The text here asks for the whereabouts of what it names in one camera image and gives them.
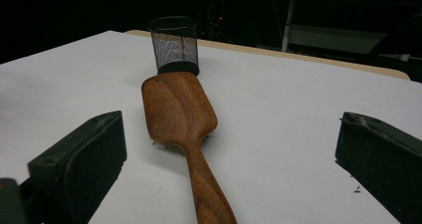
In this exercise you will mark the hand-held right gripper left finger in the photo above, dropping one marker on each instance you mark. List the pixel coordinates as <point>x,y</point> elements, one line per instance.
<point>83,157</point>

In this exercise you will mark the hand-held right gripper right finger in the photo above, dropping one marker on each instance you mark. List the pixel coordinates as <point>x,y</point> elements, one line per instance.
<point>381,154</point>

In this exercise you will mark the brown wooden hairbrush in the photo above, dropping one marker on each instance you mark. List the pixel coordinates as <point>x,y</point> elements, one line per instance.
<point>179,108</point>

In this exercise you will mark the black mesh pen holder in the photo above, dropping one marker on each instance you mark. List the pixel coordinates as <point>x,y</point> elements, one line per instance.
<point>174,48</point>

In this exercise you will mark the white table cover sheet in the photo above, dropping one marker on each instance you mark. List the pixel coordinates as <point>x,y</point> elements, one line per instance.
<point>282,117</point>

